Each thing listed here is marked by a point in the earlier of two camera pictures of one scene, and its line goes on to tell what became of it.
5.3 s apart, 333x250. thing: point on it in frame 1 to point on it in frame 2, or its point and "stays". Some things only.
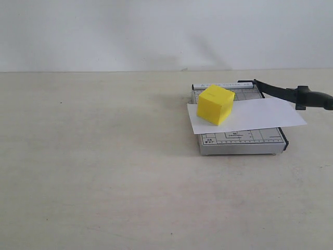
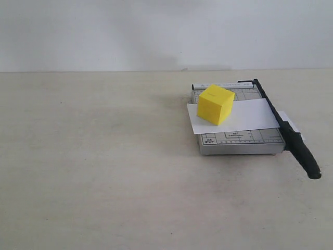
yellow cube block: (215, 104) stays
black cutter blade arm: (302, 96) to (293, 140)
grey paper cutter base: (262, 141) stays
